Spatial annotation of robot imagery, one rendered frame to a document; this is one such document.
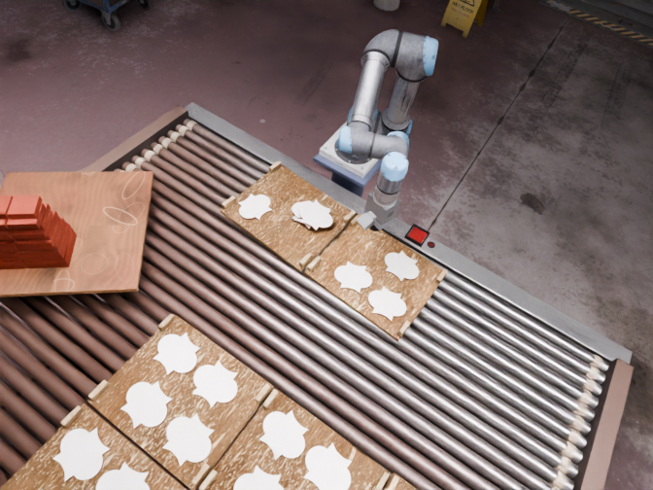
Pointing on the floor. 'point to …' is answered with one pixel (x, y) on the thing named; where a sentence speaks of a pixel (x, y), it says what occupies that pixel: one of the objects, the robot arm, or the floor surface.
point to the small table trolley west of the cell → (105, 9)
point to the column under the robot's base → (348, 175)
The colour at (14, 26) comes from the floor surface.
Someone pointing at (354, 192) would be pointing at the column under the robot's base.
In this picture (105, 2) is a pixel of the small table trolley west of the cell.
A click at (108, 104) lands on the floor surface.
